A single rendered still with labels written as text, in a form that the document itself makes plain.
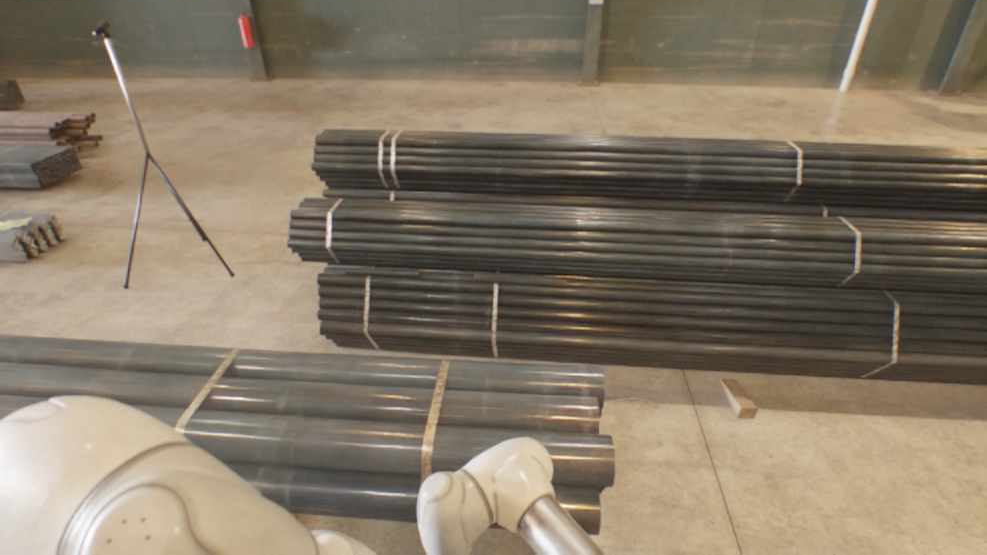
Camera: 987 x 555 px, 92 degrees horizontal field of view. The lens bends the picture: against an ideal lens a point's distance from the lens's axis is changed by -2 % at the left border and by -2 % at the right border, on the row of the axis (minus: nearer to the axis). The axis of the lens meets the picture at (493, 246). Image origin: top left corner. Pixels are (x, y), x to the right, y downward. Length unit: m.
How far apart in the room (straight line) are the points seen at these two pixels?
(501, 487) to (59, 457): 0.82
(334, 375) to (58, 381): 1.03
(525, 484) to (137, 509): 0.84
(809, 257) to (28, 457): 2.62
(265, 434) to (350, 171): 1.54
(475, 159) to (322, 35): 7.54
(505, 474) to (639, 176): 1.92
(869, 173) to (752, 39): 6.87
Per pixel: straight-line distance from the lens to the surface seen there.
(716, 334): 2.62
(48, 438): 0.57
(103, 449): 0.53
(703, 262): 2.49
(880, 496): 2.74
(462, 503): 1.14
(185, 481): 0.45
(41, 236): 5.01
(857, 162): 3.17
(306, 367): 2.06
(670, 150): 2.80
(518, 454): 1.19
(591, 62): 9.13
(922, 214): 3.49
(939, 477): 2.97
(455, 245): 2.42
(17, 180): 6.52
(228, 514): 0.45
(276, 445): 1.86
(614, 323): 2.50
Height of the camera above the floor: 1.89
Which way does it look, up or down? 30 degrees down
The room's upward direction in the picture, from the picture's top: straight up
